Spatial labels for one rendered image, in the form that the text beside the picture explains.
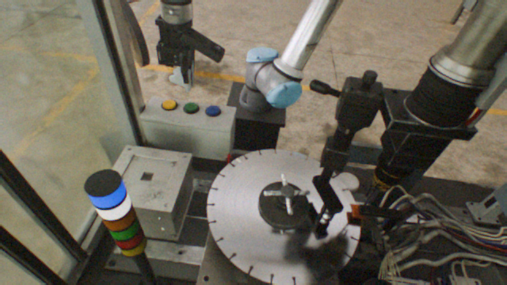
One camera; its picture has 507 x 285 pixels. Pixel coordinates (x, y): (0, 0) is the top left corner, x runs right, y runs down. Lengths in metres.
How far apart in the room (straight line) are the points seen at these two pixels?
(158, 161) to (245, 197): 0.27
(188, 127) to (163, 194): 0.26
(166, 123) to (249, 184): 0.37
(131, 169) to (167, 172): 0.09
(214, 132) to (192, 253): 0.35
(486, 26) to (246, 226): 0.47
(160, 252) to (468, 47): 0.72
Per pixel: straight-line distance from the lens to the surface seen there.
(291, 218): 0.61
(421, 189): 1.10
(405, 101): 0.47
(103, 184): 0.43
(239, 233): 0.59
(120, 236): 0.51
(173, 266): 0.79
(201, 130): 0.88
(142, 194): 0.73
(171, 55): 0.79
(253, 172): 0.68
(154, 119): 0.91
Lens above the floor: 1.48
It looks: 46 degrees down
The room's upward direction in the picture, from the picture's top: 6 degrees clockwise
